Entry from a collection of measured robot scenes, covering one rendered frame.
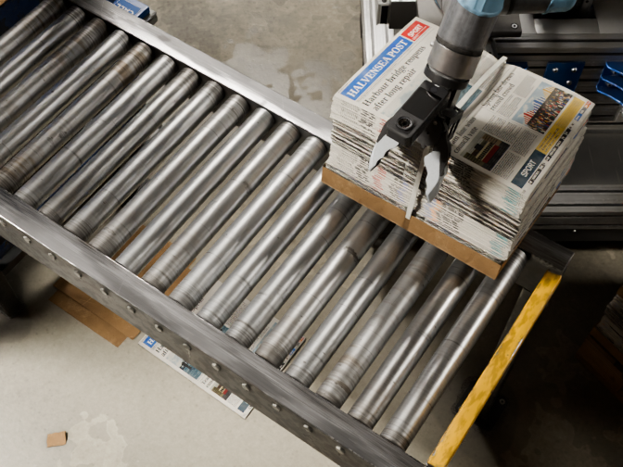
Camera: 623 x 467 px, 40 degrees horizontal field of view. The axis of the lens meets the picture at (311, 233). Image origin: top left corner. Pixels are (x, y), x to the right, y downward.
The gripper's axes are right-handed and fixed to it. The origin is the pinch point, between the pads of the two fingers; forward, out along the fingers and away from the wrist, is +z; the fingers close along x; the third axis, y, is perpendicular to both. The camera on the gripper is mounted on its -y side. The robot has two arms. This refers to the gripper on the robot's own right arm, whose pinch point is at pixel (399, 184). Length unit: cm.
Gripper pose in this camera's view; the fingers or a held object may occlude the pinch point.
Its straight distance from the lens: 142.0
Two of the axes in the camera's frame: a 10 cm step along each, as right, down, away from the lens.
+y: 4.9, -3.3, 8.1
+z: -2.9, 8.1, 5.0
